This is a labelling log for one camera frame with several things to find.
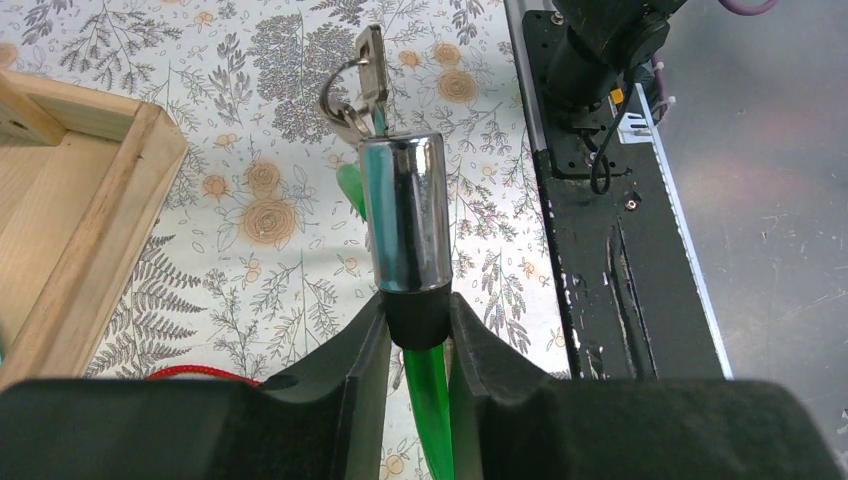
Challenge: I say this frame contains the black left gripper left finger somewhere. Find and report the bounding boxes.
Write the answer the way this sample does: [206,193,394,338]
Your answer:
[1,297,391,479]

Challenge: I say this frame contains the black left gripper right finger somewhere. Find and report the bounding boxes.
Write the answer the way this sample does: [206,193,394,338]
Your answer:
[449,294,842,479]

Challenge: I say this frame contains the red cable lock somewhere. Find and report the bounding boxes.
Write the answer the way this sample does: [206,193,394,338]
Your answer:
[147,364,261,386]

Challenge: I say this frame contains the green cable lock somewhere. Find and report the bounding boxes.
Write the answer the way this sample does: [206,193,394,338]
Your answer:
[337,131,455,479]

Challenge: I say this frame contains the green lock silver keys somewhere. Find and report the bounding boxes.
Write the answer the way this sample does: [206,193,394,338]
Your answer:
[317,24,390,146]

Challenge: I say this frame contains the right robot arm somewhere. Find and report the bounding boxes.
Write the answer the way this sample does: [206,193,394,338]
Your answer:
[539,0,684,131]

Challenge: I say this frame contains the wooden clothes rack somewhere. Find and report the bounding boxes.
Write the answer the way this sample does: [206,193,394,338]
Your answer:
[1,71,188,386]

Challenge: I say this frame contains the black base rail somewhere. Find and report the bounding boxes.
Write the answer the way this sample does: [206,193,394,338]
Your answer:
[505,1,732,380]

